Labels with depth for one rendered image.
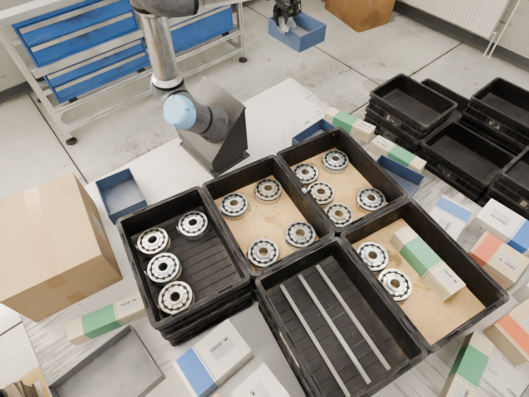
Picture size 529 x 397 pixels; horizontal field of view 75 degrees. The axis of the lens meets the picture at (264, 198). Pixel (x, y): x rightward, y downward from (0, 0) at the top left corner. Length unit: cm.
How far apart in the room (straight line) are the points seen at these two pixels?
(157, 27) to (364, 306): 107
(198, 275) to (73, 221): 46
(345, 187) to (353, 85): 199
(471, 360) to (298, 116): 123
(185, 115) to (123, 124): 179
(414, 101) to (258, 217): 145
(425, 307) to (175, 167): 113
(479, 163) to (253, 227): 149
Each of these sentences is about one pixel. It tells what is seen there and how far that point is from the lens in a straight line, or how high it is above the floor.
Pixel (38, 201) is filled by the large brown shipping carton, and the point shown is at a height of 90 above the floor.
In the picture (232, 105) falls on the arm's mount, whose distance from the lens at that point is 145.
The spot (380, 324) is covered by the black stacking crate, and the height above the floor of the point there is 83.
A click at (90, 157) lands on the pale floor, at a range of 290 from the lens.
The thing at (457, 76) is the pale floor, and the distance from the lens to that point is 366.
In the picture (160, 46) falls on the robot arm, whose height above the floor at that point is 126.
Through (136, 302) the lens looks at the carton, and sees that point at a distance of 126.
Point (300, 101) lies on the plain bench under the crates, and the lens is 190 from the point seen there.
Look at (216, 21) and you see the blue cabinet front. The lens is 320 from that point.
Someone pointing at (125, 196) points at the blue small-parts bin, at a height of 70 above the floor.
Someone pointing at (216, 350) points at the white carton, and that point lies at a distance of 112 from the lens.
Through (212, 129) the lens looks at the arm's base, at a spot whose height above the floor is 94.
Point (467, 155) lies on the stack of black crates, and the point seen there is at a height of 38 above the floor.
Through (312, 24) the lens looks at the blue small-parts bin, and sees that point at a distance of 168.
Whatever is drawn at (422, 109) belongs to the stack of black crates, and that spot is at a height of 49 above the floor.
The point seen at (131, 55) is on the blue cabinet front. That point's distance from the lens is 294.
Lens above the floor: 188
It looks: 54 degrees down
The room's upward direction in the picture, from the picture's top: 2 degrees counter-clockwise
